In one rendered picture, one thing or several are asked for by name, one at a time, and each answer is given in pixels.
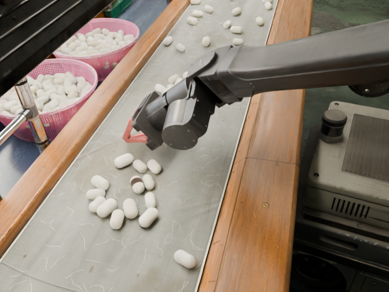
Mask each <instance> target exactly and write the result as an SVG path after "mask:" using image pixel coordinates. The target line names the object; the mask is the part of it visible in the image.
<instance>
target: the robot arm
mask: <svg viewBox="0 0 389 292"><path fill-rule="evenodd" d="M374 83H389V19H388V20H383V21H377V22H374V23H369V24H364V25H359V26H355V27H350V28H345V29H341V30H336V31H331V32H326V33H322V34H317V35H312V36H307V37H303V38H298V39H293V40H290V41H284V42H279V43H274V44H271V45H263V46H247V45H242V46H237V47H233V45H228V46H224V47H221V48H216V49H214V50H211V51H209V52H207V53H206V54H204V55H203V56H201V57H200V58H198V59H197V60H196V61H194V62H193V63H191V64H190V65H189V70H188V75H187V77H185V78H184V79H183V80H181V81H180V82H178V83H177V84H176V85H174V86H173V87H172V88H170V89H169V90H168V91H166V92H165V93H163V94H162V95H161V96H159V95H158V94H157V92H155V91H154V92H152V93H150V94H149V95H147V96H146V97H145V98H144V99H143V100H142V102H141V103H140V105H139V106H138V107H137V108H136V110H135V111H134V113H133V114H132V116H131V118H130V119H129V122H128V124H127V127H126V130H125V132H124V135H123V137H122V139H123V140H124V141H125V142H126V143H146V146H147V147H149V148H150V149H151V150H155V149H156V148H158V147H160V146H161V145H162V144H163V142H165V143H166V144H167V145H168V146H169V147H171V148H174V149H178V150H187V149H191V148H193V147H194V146H195V145H196V144H197V142H198V138H200V137H202V136H203V135H205V133H206V132H207V129H208V124H209V120H210V116H211V115H213V114H214V113H215V106H217V107H218V108H221V107H222V106H224V105H226V104H228V105H231V104H233V103H235V102H241V101H242V99H243V98H244V97H253V96H254V95H256V94H259V93H264V92H272V91H281V90H296V89H311V88H319V87H335V86H350V85H365V84H374ZM133 128H134V129H135V130H136V131H137V132H139V131H142V133H139V134H135V135H132V136H131V135H130V133H131V131H132V129H133Z"/></svg>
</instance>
